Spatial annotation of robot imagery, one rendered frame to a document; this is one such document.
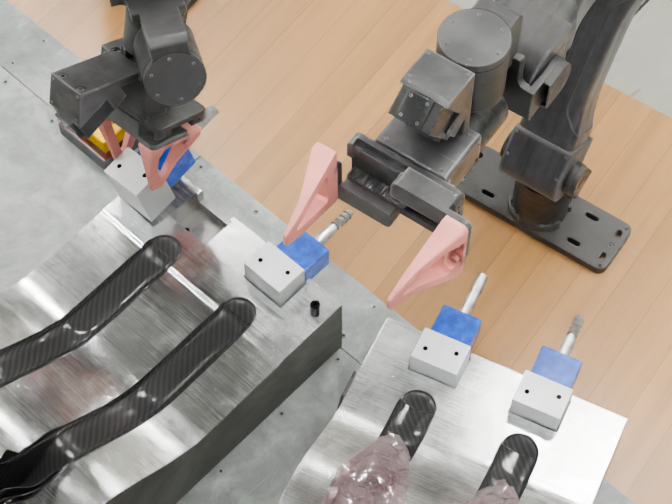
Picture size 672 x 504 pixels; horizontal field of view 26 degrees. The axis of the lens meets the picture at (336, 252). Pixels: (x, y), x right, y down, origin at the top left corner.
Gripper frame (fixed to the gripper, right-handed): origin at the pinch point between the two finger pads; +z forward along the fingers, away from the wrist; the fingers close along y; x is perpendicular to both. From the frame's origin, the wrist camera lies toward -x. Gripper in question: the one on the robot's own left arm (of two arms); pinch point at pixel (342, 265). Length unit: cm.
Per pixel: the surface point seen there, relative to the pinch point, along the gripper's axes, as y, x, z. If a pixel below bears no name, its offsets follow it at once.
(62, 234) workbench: -41, 40, -5
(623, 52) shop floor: -25, 122, -127
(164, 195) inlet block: -29.3, 28.4, -9.8
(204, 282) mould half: -20.8, 31.0, -5.2
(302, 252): -14.3, 29.7, -13.1
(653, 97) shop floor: -15, 122, -121
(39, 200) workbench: -46, 40, -7
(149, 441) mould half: -14.1, 30.3, 11.7
